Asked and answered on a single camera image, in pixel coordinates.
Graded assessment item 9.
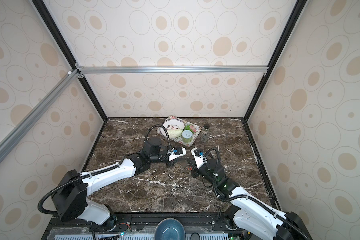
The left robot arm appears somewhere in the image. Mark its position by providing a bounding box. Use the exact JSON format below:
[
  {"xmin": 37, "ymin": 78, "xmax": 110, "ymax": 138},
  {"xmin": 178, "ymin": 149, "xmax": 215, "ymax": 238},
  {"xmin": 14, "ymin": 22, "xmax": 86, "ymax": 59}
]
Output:
[{"xmin": 38, "ymin": 136, "xmax": 186, "ymax": 231}]

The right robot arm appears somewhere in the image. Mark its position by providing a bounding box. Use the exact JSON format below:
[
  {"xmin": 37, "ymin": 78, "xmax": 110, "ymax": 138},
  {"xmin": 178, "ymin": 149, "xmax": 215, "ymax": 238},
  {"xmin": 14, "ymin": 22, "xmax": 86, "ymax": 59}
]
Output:
[{"xmin": 187, "ymin": 148, "xmax": 312, "ymax": 240}]

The pale cabbage piece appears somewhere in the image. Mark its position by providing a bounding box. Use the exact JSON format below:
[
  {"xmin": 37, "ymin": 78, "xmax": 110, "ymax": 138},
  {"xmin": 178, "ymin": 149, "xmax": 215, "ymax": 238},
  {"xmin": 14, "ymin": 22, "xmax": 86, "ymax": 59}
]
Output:
[{"xmin": 167, "ymin": 129, "xmax": 183, "ymax": 139}]

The green tin can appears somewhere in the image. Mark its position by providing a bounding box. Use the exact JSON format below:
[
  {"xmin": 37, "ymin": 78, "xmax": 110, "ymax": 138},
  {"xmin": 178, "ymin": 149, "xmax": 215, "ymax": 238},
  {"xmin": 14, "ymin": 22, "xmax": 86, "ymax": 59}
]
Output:
[{"xmin": 182, "ymin": 130, "xmax": 193, "ymax": 145}]

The empty glass shaker silver lid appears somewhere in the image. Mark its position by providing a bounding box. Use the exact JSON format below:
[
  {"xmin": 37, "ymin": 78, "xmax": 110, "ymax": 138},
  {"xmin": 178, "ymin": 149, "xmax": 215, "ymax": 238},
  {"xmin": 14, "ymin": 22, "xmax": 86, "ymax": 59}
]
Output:
[{"xmin": 201, "ymin": 134, "xmax": 209, "ymax": 143}]

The floral rectangular tray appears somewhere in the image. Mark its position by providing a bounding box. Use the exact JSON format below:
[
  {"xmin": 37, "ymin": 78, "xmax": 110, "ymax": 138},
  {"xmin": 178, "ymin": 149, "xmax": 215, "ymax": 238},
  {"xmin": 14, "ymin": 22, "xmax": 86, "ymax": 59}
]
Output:
[{"xmin": 164, "ymin": 116, "xmax": 202, "ymax": 147}]

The white plate with rim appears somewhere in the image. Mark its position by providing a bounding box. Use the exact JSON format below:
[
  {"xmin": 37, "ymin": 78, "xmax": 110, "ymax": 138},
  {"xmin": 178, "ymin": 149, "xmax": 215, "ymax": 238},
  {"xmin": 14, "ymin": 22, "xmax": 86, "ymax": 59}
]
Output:
[{"xmin": 162, "ymin": 119, "xmax": 185, "ymax": 130}]

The herb jar black lid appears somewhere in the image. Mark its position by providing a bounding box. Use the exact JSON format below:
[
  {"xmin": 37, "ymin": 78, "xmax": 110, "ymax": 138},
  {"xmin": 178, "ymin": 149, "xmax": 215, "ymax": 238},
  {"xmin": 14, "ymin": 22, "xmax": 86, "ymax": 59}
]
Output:
[{"xmin": 203, "ymin": 123, "xmax": 210, "ymax": 137}]

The green leaf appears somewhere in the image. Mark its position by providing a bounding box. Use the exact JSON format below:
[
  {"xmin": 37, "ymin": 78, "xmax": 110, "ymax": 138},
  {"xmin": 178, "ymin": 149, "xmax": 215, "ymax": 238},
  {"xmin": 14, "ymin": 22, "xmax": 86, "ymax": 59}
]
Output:
[{"xmin": 184, "ymin": 125, "xmax": 195, "ymax": 133}]

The blue bowl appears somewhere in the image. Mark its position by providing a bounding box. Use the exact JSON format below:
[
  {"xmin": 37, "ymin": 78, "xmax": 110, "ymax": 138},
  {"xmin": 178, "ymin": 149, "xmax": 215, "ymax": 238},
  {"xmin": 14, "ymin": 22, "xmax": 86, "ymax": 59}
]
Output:
[{"xmin": 154, "ymin": 218, "xmax": 186, "ymax": 240}]

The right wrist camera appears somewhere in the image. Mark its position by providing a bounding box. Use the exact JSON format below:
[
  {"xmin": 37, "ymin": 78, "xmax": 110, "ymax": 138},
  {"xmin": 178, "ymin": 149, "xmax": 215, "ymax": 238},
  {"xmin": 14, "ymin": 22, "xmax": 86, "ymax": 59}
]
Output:
[{"xmin": 191, "ymin": 148, "xmax": 205, "ymax": 169}]

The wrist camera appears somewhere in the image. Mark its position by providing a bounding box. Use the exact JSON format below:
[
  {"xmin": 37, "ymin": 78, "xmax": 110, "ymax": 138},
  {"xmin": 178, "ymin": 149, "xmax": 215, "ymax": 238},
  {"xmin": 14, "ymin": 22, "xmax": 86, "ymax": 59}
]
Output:
[
  {"xmin": 168, "ymin": 147, "xmax": 186, "ymax": 162},
  {"xmin": 191, "ymin": 148, "xmax": 205, "ymax": 169}
]

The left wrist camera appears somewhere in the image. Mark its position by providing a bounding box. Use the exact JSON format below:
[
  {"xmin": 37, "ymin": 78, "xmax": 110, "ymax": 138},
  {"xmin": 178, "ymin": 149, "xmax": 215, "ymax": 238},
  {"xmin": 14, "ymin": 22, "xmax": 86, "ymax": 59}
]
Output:
[{"xmin": 168, "ymin": 147, "xmax": 186, "ymax": 162}]

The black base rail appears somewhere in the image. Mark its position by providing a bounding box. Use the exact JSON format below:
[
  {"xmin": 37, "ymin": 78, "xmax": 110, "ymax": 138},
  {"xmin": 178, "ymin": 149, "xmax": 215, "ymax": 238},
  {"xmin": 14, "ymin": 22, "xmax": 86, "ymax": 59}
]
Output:
[{"xmin": 41, "ymin": 212, "xmax": 301, "ymax": 240}]

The horizontal aluminium rail back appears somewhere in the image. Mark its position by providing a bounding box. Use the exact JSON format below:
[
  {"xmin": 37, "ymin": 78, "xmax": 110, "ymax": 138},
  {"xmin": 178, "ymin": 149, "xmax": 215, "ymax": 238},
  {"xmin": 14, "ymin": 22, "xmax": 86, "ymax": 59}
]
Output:
[{"xmin": 78, "ymin": 66, "xmax": 269, "ymax": 74}]

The diagonal aluminium rail left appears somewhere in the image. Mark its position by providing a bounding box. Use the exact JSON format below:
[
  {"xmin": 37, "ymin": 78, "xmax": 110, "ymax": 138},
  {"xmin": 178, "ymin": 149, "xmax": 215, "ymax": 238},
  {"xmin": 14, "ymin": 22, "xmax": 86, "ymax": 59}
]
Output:
[{"xmin": 0, "ymin": 69, "xmax": 79, "ymax": 163}]

